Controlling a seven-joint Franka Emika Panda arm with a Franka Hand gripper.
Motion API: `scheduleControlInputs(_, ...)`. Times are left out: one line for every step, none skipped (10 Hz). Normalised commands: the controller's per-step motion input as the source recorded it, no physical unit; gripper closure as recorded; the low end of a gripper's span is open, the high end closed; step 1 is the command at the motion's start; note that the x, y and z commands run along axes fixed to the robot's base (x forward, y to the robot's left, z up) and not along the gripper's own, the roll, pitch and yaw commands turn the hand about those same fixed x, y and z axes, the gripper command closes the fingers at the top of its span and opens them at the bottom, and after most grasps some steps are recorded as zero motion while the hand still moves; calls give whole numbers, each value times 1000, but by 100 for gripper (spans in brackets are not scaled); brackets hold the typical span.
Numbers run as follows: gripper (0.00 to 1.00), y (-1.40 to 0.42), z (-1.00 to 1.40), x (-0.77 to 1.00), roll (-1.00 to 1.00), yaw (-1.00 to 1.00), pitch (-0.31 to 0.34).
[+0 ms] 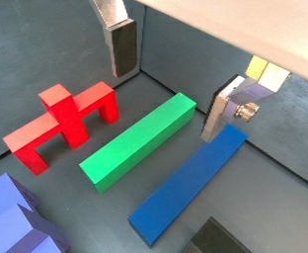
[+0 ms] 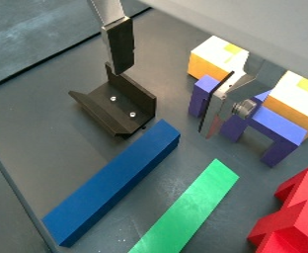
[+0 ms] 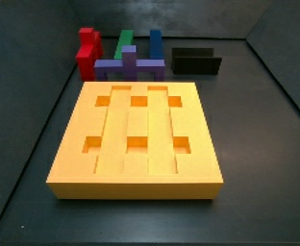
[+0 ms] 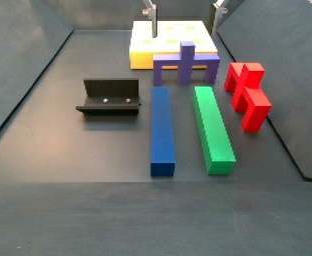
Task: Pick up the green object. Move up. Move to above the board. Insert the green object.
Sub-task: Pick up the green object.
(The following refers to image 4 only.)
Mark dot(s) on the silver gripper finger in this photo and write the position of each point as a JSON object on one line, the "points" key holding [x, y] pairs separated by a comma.
{"points": [[221, 10], [150, 12]]}

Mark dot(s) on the red branched block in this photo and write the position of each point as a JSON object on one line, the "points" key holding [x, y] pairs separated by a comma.
{"points": [[249, 97]]}

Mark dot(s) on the black angle bracket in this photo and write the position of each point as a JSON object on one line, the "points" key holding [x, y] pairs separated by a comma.
{"points": [[111, 96]]}

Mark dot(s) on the yellow slotted board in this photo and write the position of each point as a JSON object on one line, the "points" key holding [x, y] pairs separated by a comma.
{"points": [[172, 33]]}

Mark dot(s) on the green long block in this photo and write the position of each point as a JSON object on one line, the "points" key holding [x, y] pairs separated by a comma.
{"points": [[218, 151]]}

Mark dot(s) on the purple branched block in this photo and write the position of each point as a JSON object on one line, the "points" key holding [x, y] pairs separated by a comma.
{"points": [[185, 61]]}

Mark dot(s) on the blue long block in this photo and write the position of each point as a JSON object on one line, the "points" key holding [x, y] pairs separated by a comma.
{"points": [[162, 134]]}

